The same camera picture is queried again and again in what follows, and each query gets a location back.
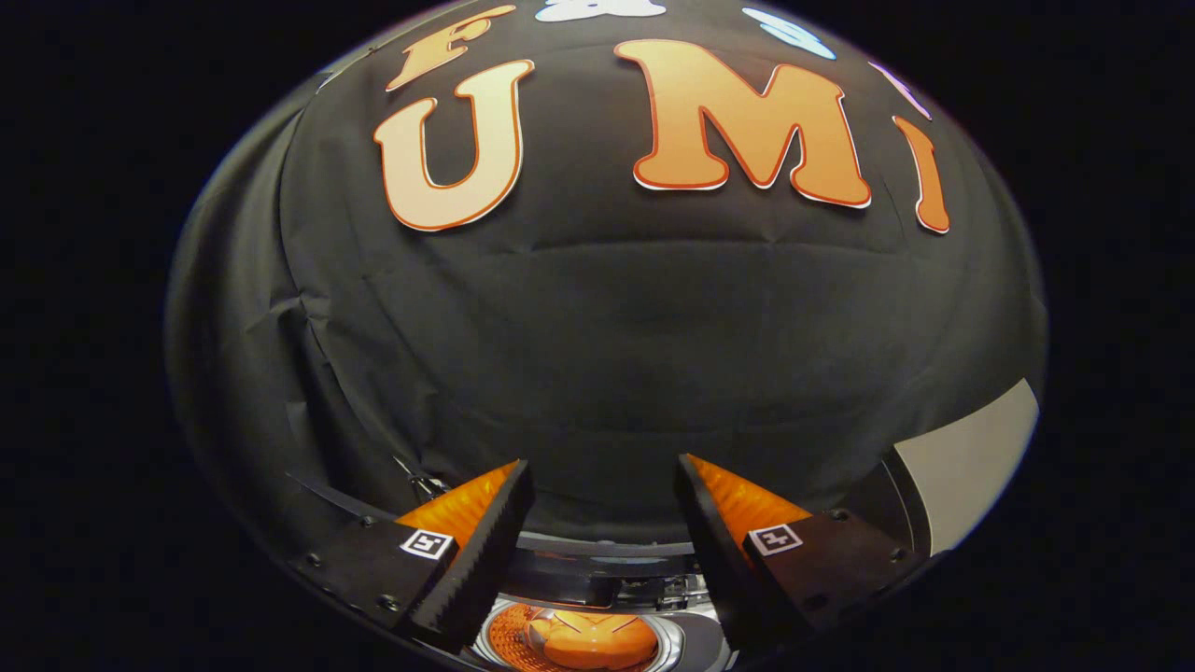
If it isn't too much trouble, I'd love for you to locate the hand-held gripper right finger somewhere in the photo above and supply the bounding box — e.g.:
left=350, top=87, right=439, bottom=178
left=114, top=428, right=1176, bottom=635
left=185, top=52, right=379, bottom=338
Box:
left=674, top=454, right=925, bottom=656

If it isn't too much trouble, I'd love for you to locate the yellow polo shirt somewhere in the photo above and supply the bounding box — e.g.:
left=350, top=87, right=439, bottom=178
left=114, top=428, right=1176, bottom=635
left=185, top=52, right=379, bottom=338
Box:
left=526, top=607, right=660, bottom=671

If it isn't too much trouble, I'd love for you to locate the grey washing machine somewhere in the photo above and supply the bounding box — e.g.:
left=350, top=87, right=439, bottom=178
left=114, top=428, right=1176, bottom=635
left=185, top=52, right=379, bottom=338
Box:
left=465, top=532, right=743, bottom=672

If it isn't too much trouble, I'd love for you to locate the dark transparent washing machine lid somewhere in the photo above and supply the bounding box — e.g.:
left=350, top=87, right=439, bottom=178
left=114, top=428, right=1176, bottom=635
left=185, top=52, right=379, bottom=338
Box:
left=285, top=453, right=935, bottom=608

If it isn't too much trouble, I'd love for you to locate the plain black side cloth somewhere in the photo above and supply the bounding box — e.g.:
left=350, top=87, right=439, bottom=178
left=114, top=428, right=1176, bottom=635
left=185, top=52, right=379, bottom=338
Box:
left=166, top=75, right=412, bottom=598

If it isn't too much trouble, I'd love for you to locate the black backdrop cloth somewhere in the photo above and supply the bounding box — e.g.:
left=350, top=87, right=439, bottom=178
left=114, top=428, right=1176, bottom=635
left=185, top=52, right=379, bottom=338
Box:
left=275, top=0, right=1048, bottom=547

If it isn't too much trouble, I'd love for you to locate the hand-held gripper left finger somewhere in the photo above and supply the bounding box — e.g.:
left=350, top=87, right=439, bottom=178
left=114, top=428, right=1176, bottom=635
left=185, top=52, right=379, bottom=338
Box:
left=288, top=457, right=537, bottom=654

